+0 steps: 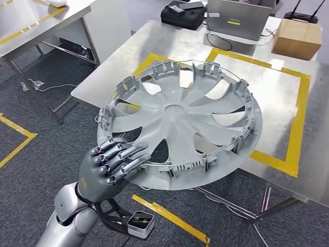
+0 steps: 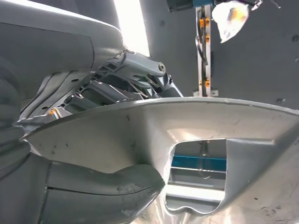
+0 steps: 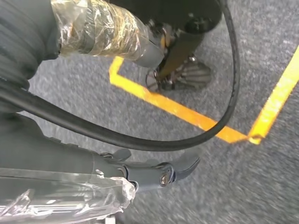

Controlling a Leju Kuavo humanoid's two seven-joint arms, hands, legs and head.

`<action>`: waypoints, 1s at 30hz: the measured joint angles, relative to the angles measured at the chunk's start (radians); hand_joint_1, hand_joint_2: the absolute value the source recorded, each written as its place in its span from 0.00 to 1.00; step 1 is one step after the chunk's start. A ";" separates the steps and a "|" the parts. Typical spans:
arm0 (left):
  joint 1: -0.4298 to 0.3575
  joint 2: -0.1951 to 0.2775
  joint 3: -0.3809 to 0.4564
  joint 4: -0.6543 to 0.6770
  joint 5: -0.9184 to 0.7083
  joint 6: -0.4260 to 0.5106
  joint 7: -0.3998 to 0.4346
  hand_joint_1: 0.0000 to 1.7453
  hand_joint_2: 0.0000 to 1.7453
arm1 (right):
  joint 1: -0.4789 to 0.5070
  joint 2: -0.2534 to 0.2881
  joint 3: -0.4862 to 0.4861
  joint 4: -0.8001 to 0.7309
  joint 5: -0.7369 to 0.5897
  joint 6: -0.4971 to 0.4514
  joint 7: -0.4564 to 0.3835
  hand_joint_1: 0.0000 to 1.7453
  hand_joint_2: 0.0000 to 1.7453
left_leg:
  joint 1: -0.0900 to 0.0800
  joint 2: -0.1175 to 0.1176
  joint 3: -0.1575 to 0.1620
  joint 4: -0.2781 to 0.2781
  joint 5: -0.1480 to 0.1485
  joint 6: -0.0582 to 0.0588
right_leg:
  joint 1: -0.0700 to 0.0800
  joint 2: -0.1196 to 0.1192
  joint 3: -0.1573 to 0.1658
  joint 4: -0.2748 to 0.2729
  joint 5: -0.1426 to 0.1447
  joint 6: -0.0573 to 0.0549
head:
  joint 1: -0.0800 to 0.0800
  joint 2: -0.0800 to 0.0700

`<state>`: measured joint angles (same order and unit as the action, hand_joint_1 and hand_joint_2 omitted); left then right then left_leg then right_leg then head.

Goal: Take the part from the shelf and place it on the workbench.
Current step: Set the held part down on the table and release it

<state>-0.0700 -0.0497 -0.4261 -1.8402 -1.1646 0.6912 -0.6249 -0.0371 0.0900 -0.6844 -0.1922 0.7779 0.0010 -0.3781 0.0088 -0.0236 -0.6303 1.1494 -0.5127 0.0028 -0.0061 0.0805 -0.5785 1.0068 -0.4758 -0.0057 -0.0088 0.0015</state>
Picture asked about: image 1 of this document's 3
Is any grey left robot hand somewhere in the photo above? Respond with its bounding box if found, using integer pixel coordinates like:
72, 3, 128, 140
78, 137, 152, 203

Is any grey plastic wheel hubcap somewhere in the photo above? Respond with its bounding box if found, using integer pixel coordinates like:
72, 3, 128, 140
95, 60, 263, 191

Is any steel workbench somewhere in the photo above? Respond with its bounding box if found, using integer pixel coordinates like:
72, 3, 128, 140
71, 15, 329, 226

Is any black bag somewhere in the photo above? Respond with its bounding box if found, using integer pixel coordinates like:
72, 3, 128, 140
160, 1, 208, 31

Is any dark smartphone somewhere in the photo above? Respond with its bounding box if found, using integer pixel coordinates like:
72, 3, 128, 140
179, 1, 204, 10

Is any silver laptop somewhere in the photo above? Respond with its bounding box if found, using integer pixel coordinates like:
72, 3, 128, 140
206, 0, 272, 42

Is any brown cardboard box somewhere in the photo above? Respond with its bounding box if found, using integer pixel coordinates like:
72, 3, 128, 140
272, 17, 322, 61

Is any black router with antennas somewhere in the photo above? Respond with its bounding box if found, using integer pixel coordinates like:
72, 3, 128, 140
283, 0, 326, 25

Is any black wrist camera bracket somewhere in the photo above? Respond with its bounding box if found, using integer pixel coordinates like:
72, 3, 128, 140
93, 198, 144, 237

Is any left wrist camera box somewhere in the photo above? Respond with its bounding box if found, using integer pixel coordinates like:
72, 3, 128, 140
127, 210, 155, 240

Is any white power adapter with cable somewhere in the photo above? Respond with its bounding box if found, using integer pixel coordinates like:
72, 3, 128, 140
20, 78, 78, 93

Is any black cable loop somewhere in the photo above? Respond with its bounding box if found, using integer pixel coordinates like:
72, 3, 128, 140
205, 30, 233, 52

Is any white power strip cable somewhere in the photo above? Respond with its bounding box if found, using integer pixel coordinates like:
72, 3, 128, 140
195, 185, 269, 247

